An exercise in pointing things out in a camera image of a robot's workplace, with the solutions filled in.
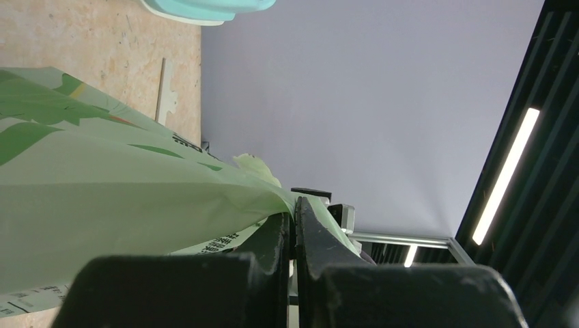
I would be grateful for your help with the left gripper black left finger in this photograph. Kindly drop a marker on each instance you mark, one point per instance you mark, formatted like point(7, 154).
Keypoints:
point(247, 287)

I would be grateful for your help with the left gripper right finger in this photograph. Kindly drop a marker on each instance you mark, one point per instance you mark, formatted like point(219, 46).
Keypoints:
point(337, 288)

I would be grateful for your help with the green litter bag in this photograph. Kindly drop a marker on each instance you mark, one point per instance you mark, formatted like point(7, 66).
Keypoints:
point(83, 177)

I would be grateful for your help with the white bag clip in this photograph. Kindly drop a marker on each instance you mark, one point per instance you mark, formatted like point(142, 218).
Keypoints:
point(167, 98)

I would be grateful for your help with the teal litter box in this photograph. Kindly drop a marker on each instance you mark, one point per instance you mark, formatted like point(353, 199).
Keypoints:
point(204, 12)

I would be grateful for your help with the ceiling light strip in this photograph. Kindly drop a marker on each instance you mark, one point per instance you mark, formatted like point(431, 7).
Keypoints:
point(505, 175)

